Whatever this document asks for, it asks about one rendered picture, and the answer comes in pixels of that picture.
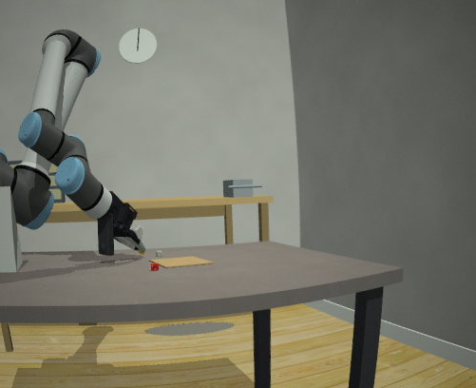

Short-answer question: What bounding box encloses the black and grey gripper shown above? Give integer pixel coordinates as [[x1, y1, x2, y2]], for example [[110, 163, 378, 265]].
[[97, 191, 145, 251]]

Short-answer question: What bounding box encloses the tan mat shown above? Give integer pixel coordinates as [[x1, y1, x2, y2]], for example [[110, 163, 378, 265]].
[[149, 257, 214, 268]]

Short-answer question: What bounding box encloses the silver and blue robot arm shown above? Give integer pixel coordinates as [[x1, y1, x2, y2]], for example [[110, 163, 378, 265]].
[[0, 29, 114, 256]]

